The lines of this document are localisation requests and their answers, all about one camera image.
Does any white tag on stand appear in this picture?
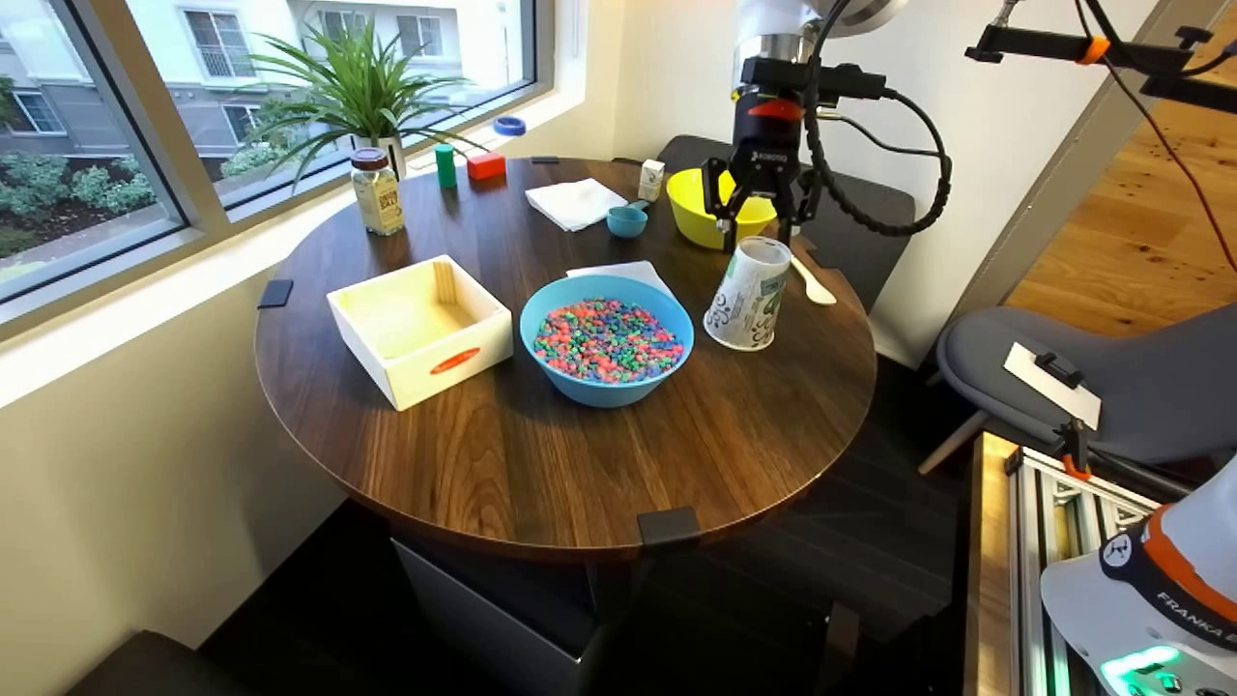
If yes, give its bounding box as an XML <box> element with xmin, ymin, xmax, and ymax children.
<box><xmin>1002</xmin><ymin>337</ymin><xmax>1111</xmax><ymax>434</ymax></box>

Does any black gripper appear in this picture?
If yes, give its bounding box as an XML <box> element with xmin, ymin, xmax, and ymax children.
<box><xmin>700</xmin><ymin>55</ymin><xmax>828</xmax><ymax>256</ymax></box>

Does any aluminium frame with wood edge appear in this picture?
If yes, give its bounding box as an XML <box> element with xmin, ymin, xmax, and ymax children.
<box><xmin>963</xmin><ymin>427</ymin><xmax>1163</xmax><ymax>696</ymax></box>

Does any cream wooden box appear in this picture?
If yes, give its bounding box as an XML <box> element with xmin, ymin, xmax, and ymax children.
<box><xmin>324</xmin><ymin>251</ymin><xmax>520</xmax><ymax>412</ymax></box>

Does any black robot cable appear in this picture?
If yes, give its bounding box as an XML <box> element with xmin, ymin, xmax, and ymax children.
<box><xmin>806</xmin><ymin>73</ymin><xmax>959</xmax><ymax>238</ymax></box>

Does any light grey chair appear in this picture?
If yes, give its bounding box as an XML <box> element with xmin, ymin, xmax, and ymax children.
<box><xmin>918</xmin><ymin>301</ymin><xmax>1237</xmax><ymax>484</ymax></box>

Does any white mug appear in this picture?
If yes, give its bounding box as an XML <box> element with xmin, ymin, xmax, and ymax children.
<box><xmin>700</xmin><ymin>230</ymin><xmax>797</xmax><ymax>355</ymax></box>

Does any red block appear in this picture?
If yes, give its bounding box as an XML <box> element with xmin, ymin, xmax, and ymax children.
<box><xmin>464</xmin><ymin>150</ymin><xmax>511</xmax><ymax>188</ymax></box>

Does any glass jar with yellow label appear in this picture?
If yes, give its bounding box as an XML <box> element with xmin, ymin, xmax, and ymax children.
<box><xmin>348</xmin><ymin>141</ymin><xmax>410</xmax><ymax>238</ymax></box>

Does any dark table pedestal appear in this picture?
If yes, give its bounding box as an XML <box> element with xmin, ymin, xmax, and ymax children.
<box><xmin>382</xmin><ymin>515</ymin><xmax>868</xmax><ymax>696</ymax></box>

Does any yellow plastic bowl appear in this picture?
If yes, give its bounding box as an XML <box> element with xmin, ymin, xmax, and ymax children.
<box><xmin>663</xmin><ymin>164</ymin><xmax>784</xmax><ymax>256</ymax></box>

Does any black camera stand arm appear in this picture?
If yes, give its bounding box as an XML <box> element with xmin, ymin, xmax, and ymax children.
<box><xmin>963</xmin><ymin>16</ymin><xmax>1237</xmax><ymax>117</ymax></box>

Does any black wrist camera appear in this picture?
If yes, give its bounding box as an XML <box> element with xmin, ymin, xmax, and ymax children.
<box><xmin>806</xmin><ymin>63</ymin><xmax>895</xmax><ymax>109</ymax></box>

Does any green potted plant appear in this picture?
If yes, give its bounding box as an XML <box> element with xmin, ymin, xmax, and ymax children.
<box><xmin>227</xmin><ymin>16</ymin><xmax>497</xmax><ymax>186</ymax></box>

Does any white orange robot part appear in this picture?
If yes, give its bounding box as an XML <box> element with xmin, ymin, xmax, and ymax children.
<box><xmin>1038</xmin><ymin>454</ymin><xmax>1237</xmax><ymax>696</ymax></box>

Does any window frame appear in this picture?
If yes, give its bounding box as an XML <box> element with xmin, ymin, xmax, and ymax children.
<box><xmin>0</xmin><ymin>0</ymin><xmax>557</xmax><ymax>338</ymax></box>

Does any dark grey chair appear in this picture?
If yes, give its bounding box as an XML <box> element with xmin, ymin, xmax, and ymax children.
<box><xmin>653</xmin><ymin>132</ymin><xmax>922</xmax><ymax>319</ymax></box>

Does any white paper napkin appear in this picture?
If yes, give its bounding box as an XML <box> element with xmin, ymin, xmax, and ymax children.
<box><xmin>564</xmin><ymin>257</ymin><xmax>678</xmax><ymax>301</ymax></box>

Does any folded white napkin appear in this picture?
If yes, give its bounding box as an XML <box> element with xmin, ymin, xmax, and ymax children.
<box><xmin>524</xmin><ymin>175</ymin><xmax>632</xmax><ymax>237</ymax></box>

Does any blue bowl of colourful beads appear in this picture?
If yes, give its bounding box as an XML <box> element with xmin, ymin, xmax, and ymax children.
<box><xmin>513</xmin><ymin>271</ymin><xmax>700</xmax><ymax>412</ymax></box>

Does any white plastic spoon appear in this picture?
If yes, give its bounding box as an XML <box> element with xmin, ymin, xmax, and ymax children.
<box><xmin>784</xmin><ymin>248</ymin><xmax>838</xmax><ymax>308</ymax></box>

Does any small white card packet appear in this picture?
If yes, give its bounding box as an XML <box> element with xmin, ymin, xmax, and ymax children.
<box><xmin>634</xmin><ymin>155</ymin><xmax>671</xmax><ymax>204</ymax></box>

